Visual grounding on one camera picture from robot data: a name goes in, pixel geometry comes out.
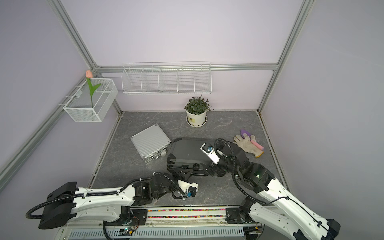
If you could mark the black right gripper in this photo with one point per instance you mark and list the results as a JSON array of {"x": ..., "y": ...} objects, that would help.
[{"x": 210, "y": 170}]

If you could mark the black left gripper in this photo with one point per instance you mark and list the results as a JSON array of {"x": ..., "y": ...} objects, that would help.
[{"x": 181, "y": 175}]

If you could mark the black poker set case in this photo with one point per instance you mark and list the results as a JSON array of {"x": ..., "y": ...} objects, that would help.
[{"x": 185, "y": 153}]

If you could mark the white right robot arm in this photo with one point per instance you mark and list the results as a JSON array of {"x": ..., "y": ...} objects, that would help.
[{"x": 267, "y": 201}]

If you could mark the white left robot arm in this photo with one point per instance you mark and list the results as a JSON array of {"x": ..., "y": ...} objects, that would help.
[{"x": 71, "y": 203}]

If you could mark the silver aluminium poker case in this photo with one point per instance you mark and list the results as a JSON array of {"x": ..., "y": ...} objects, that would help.
[{"x": 151, "y": 143}]

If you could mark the white cotton work glove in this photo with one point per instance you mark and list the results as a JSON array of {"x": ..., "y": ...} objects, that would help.
[{"x": 246, "y": 144}]

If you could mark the purple pink garden trowel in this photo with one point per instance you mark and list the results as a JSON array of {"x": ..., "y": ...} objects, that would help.
[{"x": 255, "y": 144}]

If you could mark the white plant pot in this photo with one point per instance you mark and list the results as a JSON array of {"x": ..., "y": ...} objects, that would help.
[{"x": 196, "y": 120}]

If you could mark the green potted plant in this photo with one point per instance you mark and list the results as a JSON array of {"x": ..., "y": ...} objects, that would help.
[{"x": 197, "y": 106}]

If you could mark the artificial pink tulip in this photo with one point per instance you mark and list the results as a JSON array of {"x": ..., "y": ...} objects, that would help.
[{"x": 92, "y": 88}]

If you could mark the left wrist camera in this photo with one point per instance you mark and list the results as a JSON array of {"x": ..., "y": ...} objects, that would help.
[{"x": 190, "y": 189}]

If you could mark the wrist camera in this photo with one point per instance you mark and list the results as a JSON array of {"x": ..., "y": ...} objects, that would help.
[
  {"x": 208, "y": 150},
  {"x": 190, "y": 189}
]

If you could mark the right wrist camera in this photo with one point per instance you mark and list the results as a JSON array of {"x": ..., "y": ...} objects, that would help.
[{"x": 208, "y": 150}]

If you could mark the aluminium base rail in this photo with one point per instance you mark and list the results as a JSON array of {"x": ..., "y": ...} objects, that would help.
[{"x": 161, "y": 217}]

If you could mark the white vented cable duct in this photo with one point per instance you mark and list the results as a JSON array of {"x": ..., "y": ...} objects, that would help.
[{"x": 158, "y": 233}]

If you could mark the white wire wall shelf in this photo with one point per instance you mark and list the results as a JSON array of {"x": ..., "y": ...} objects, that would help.
[{"x": 167, "y": 78}]

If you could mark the white mesh wall basket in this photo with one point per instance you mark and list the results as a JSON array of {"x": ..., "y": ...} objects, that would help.
[{"x": 78, "y": 107}]

